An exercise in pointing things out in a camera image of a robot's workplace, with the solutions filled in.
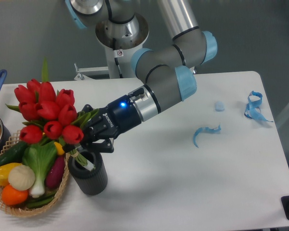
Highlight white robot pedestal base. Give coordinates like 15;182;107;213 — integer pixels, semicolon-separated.
73;12;150;81

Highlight dark grey ribbed vase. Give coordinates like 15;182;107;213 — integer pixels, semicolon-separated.
68;152;108;195

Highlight woven wicker basket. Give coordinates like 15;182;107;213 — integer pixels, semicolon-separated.
0;132;69;217

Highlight dark green cucumber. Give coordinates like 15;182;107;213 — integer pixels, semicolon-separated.
0;141;28;166

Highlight green bok choy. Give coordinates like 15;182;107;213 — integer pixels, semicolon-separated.
22;141;57;198

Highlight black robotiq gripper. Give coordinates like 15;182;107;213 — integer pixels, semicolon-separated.
80;95;141;153

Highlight yellow squash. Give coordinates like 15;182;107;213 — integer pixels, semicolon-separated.
54;141;65;156

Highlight curved blue tape strip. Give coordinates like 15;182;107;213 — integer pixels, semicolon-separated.
193;124;222;148

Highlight crumpled blue tape ribbon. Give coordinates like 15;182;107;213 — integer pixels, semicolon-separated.
244;91;273;122

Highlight cream white garlic bulb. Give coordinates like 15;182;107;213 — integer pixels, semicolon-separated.
8;165;36;191

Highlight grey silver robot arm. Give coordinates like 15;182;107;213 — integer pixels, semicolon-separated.
66;0;217;153

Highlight green bean pods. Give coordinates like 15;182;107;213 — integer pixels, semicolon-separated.
26;191;56;209

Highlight yellow bell pepper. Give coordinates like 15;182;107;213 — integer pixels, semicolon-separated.
0;163;21;186

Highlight small light blue cap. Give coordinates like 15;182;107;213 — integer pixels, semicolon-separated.
214;101;225;112

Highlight red tulip bouquet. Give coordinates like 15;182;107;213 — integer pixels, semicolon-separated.
8;60;95;171

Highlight orange fruit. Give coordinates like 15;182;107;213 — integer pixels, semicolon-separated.
1;184;28;205

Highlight purple sweet potato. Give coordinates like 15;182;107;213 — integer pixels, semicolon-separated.
45;156;65;189

